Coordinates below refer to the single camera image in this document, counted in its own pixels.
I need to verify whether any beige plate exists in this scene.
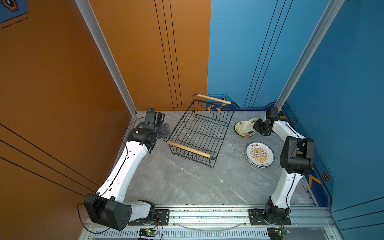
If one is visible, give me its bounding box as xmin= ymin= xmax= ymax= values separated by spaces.
xmin=234 ymin=121 xmax=252 ymax=137

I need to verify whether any white plate red dotted pattern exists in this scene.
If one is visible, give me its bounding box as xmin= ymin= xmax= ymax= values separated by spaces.
xmin=245 ymin=142 xmax=275 ymax=168

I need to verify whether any black wire dish rack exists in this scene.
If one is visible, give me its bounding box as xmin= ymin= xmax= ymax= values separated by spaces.
xmin=164 ymin=94 xmax=235 ymax=169

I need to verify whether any cream plate dark rim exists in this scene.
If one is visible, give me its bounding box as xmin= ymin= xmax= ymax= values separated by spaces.
xmin=242 ymin=118 xmax=259 ymax=136

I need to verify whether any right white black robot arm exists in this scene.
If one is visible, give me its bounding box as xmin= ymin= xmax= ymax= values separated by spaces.
xmin=254 ymin=107 xmax=315 ymax=225

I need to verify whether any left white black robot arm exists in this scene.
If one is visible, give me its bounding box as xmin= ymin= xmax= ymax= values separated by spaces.
xmin=82 ymin=109 xmax=171 ymax=231

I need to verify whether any left green circuit board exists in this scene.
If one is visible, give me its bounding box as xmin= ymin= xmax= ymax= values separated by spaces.
xmin=138 ymin=229 xmax=159 ymax=240

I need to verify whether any right circuit board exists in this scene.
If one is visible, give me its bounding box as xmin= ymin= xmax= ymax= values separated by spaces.
xmin=267 ymin=229 xmax=291 ymax=240

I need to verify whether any far wooden rack handle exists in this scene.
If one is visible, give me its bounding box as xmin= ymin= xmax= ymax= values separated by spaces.
xmin=167 ymin=141 xmax=211 ymax=158

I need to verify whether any wooden rack handle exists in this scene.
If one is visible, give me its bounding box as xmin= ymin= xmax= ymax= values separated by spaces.
xmin=197 ymin=94 xmax=232 ymax=105
xmin=167 ymin=141 xmax=211 ymax=158

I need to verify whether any near wooden rack handle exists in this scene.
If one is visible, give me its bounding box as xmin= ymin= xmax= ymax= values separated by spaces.
xmin=197 ymin=94 xmax=232 ymax=105

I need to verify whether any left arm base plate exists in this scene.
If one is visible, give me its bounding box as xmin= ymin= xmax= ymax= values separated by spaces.
xmin=128 ymin=209 xmax=170 ymax=226

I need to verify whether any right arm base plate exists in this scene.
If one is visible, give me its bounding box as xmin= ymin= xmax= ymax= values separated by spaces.
xmin=248 ymin=209 xmax=292 ymax=226

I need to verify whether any aluminium mounting rail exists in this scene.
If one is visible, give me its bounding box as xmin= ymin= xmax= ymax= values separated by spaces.
xmin=80 ymin=204 xmax=343 ymax=240

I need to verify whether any right aluminium corner post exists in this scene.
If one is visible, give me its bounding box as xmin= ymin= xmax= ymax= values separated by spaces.
xmin=275 ymin=0 xmax=345 ymax=111

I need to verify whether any aluminium corner post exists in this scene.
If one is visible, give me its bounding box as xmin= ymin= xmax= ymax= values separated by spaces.
xmin=75 ymin=0 xmax=137 ymax=117
xmin=275 ymin=0 xmax=345 ymax=111

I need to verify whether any left aluminium corner post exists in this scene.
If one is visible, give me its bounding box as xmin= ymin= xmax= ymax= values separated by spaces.
xmin=75 ymin=0 xmax=137 ymax=117

